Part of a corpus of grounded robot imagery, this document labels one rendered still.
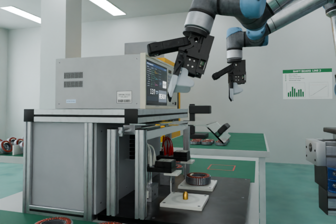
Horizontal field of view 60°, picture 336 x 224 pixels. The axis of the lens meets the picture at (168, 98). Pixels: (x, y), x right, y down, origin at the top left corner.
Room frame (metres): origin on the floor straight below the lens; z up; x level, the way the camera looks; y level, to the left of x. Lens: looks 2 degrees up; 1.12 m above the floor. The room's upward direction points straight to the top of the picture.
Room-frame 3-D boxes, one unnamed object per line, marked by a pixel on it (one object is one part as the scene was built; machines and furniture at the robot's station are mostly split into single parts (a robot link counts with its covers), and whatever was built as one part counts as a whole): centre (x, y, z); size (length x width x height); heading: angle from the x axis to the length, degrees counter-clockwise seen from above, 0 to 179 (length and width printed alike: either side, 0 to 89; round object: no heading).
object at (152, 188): (1.13, 0.07, 0.80); 0.08 x 0.05 x 0.06; 163
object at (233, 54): (1.41, -0.32, 1.37); 0.08 x 0.08 x 0.05
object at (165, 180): (1.36, 0.00, 0.80); 0.08 x 0.05 x 0.06; 163
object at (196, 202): (1.09, -0.06, 0.78); 0.15 x 0.15 x 0.01; 73
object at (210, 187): (1.32, -0.14, 0.78); 0.15 x 0.15 x 0.01; 73
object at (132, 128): (1.05, 0.13, 1.05); 0.06 x 0.04 x 0.04; 163
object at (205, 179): (1.32, -0.14, 0.80); 0.11 x 0.11 x 0.04
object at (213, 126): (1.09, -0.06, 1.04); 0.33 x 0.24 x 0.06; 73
